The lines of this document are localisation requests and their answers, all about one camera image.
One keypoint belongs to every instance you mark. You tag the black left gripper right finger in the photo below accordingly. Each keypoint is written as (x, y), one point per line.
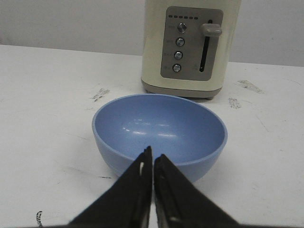
(180, 205)

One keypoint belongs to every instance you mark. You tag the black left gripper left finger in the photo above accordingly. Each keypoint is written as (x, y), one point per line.
(127, 203)

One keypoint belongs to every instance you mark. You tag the cream two-slot toaster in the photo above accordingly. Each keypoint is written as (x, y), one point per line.
(187, 45)

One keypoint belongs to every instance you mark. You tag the blue plastic bowl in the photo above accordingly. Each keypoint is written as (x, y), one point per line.
(189, 134)

